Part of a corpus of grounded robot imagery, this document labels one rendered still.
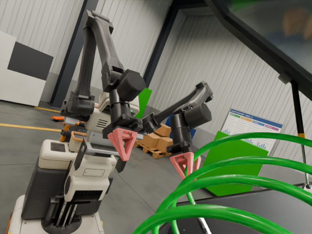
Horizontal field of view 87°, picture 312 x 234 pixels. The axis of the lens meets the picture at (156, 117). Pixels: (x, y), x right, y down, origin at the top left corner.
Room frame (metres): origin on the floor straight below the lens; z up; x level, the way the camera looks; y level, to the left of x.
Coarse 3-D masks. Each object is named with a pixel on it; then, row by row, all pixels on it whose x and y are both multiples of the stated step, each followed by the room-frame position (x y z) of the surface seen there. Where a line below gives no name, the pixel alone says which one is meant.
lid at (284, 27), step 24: (216, 0) 0.75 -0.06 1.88; (240, 0) 0.59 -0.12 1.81; (264, 0) 0.49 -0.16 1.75; (288, 0) 0.42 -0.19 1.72; (240, 24) 0.72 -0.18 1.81; (264, 24) 0.57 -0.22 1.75; (288, 24) 0.47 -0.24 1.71; (264, 48) 0.67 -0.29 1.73; (288, 48) 0.55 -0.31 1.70; (288, 72) 0.63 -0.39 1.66
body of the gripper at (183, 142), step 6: (174, 132) 0.49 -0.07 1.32; (180, 132) 0.48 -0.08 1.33; (186, 132) 0.48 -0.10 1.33; (174, 138) 0.48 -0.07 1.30; (180, 138) 0.47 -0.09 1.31; (186, 138) 0.47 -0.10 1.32; (174, 144) 0.44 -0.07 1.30; (180, 144) 0.43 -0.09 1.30; (186, 144) 0.42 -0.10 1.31; (192, 144) 0.47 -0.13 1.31; (168, 150) 0.44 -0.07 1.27; (174, 150) 0.46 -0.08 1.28; (180, 150) 0.47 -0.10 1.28
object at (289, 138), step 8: (232, 136) 0.40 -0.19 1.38; (240, 136) 0.39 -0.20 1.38; (248, 136) 0.38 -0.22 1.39; (256, 136) 0.37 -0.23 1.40; (264, 136) 0.37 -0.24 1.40; (272, 136) 0.36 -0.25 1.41; (280, 136) 0.35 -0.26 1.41; (288, 136) 0.35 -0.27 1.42; (296, 136) 0.34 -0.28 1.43; (208, 144) 0.42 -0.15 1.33; (216, 144) 0.41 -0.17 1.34; (304, 144) 0.33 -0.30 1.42; (200, 152) 0.43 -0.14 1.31; (192, 200) 0.41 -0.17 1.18
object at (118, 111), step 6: (114, 108) 0.44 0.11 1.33; (120, 108) 0.44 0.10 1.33; (126, 108) 0.45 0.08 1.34; (114, 114) 0.43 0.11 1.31; (120, 114) 0.43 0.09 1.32; (126, 114) 0.44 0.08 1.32; (114, 120) 0.42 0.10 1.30; (120, 120) 0.41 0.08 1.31; (126, 120) 0.40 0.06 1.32; (132, 120) 0.42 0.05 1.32; (138, 120) 0.43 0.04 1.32; (108, 126) 0.43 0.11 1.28; (114, 126) 0.42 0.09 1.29; (102, 132) 0.44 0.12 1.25
